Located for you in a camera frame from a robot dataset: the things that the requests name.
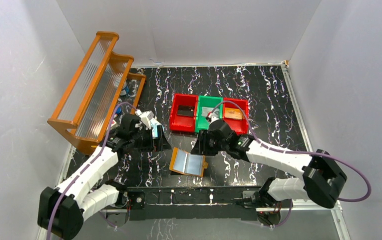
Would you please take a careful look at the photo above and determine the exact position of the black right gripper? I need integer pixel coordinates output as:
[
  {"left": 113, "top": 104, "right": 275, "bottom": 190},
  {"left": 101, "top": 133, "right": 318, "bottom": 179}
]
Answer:
[{"left": 190, "top": 129, "right": 228, "bottom": 156}]

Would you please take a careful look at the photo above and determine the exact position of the orange leather card holder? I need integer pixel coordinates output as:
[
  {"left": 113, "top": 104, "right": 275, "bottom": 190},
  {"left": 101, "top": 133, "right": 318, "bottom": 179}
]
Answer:
[{"left": 169, "top": 147, "right": 208, "bottom": 177}]

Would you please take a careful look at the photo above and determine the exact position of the white credit card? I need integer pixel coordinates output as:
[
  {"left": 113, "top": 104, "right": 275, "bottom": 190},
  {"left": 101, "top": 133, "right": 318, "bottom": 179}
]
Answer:
[{"left": 201, "top": 106, "right": 219, "bottom": 117}]

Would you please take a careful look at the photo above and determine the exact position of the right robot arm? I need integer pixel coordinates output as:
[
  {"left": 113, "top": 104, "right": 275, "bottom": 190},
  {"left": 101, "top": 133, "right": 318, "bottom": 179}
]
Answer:
[{"left": 191, "top": 119, "right": 347, "bottom": 209}]

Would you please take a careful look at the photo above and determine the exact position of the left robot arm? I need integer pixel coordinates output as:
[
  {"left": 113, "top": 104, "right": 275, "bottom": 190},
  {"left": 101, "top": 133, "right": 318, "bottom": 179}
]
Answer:
[{"left": 37, "top": 110, "right": 171, "bottom": 240}]

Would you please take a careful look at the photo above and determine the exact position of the black card in red bin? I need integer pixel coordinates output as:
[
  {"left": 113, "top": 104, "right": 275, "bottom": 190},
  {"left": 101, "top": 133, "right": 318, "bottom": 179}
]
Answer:
[{"left": 177, "top": 105, "right": 194, "bottom": 117}]

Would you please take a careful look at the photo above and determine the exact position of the white blue tube package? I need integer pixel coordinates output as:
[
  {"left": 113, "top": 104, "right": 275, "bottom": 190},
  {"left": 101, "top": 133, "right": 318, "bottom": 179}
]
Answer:
[{"left": 150, "top": 118, "right": 164, "bottom": 139}]

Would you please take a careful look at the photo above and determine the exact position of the green plastic bin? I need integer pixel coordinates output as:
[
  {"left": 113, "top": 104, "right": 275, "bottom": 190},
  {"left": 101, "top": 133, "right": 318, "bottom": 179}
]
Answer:
[{"left": 195, "top": 95, "right": 223, "bottom": 133}]

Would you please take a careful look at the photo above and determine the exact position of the red plastic bin left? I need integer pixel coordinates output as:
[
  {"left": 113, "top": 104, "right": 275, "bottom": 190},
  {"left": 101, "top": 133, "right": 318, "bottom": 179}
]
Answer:
[{"left": 169, "top": 93, "right": 198, "bottom": 133}]

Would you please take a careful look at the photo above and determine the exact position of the red plastic bin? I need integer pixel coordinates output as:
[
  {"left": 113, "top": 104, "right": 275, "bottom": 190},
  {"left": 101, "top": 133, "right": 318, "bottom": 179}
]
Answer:
[
  {"left": 222, "top": 98, "right": 249, "bottom": 134},
  {"left": 169, "top": 93, "right": 198, "bottom": 133}
]

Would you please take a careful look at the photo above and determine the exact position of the red plastic bin right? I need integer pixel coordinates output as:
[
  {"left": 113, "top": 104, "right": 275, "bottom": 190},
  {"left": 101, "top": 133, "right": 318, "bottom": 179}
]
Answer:
[{"left": 222, "top": 98, "right": 249, "bottom": 134}]

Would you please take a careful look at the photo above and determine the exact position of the blue white bottle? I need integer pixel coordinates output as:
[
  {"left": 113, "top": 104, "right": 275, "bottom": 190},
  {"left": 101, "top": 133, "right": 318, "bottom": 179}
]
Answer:
[{"left": 115, "top": 77, "right": 129, "bottom": 96}]

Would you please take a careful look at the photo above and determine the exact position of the orange wooden shelf rack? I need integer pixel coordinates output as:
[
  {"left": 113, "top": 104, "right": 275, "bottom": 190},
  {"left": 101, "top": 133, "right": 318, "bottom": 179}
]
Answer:
[{"left": 47, "top": 31, "right": 146, "bottom": 155}]

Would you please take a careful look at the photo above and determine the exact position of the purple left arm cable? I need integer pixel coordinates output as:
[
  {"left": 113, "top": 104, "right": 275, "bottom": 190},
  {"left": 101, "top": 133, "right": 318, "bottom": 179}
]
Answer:
[{"left": 46, "top": 101, "right": 138, "bottom": 240}]

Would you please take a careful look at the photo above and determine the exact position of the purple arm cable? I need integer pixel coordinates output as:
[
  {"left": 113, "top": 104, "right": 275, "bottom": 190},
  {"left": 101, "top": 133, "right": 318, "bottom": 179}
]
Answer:
[
  {"left": 207, "top": 100, "right": 373, "bottom": 203},
  {"left": 46, "top": 101, "right": 138, "bottom": 240}
]

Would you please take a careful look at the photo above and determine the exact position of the aluminium frame rail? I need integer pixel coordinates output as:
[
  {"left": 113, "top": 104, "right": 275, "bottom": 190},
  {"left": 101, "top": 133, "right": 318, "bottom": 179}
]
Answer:
[{"left": 35, "top": 64, "right": 352, "bottom": 240}]

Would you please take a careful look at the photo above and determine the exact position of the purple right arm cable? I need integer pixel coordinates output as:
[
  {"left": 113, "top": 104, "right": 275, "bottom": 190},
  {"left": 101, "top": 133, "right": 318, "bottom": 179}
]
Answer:
[{"left": 207, "top": 100, "right": 373, "bottom": 203}]

